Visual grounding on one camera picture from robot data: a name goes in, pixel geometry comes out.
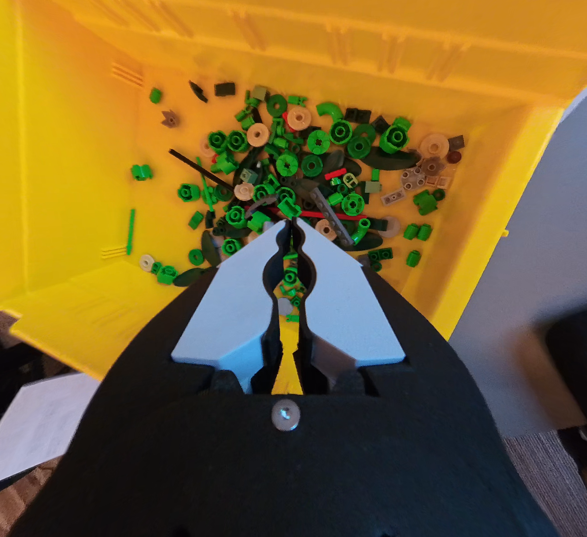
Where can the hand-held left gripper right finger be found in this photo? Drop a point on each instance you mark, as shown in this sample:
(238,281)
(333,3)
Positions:
(353,317)

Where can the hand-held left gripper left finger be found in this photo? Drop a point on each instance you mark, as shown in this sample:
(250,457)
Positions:
(224,317)

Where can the green brick pieces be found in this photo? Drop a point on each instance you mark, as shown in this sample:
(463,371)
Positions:
(394,138)

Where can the long grey holed plate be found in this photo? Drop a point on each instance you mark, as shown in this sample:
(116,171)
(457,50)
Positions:
(330,216)

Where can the red thin rod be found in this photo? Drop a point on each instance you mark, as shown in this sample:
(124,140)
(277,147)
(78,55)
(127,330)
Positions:
(316,214)

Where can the black thin rod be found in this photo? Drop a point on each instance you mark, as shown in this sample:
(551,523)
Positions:
(197,165)

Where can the dark green leaf pieces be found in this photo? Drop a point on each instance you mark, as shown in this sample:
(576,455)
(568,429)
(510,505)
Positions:
(394,159)

